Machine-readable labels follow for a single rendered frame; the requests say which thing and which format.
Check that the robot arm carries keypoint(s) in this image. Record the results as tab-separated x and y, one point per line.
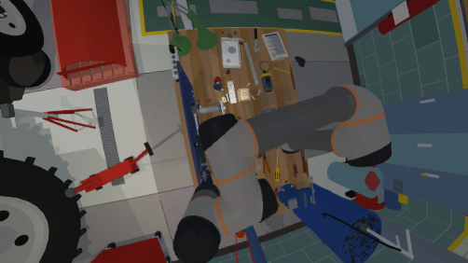
292	124

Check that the white lever plate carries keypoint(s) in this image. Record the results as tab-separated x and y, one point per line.
231	91

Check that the red stop knob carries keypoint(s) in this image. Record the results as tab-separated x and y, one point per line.
218	82

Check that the grey cylinder shaft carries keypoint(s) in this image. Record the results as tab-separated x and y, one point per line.
212	109

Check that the beige block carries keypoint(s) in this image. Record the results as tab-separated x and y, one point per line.
243	95

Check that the orange pliers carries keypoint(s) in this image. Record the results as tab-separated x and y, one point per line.
265	164

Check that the yellow screwdriver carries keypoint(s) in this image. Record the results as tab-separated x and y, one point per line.
277	172

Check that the grey handheld meter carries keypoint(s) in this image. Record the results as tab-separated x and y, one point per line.
267	82

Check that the blue machine body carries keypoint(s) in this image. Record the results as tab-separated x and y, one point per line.
186	91

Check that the long grey bar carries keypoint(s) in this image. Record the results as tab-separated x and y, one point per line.
250	62

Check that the yellow pencil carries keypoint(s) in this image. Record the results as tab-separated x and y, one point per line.
281	70

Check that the white grey box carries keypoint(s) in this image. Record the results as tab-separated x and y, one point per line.
231	53

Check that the blue vise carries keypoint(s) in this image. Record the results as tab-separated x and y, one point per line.
289	195

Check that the white power strip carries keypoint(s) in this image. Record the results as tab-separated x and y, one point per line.
175	62

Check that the white paper sheet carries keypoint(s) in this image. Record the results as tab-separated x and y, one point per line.
275	45

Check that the grey black wrench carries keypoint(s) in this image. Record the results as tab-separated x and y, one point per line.
256	38

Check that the small green lamp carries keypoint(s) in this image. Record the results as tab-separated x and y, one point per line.
181	44

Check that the blue white orange spool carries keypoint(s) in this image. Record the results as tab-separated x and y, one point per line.
240	234

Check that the blue bar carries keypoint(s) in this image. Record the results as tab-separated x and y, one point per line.
256	245

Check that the grey floor grate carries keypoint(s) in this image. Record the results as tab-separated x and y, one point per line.
108	135

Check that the red floor jack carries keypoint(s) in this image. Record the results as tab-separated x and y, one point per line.
109	175

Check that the black crowbar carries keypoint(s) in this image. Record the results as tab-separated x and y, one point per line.
351	227

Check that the red box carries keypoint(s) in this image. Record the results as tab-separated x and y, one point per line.
131	252

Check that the red folding stand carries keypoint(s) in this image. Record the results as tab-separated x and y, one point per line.
69	122

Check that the red tool chest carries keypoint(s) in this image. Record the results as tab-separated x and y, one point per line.
91	36

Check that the blue grey cabinet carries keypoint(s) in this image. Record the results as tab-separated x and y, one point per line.
365	14

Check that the red fire extinguisher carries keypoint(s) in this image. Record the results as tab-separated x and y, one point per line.
406	14

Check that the large black tractor tyre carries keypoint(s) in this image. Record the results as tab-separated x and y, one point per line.
36	204

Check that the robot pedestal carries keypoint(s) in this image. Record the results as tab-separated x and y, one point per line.
347	177

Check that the white bracket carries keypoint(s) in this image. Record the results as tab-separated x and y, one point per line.
387	239

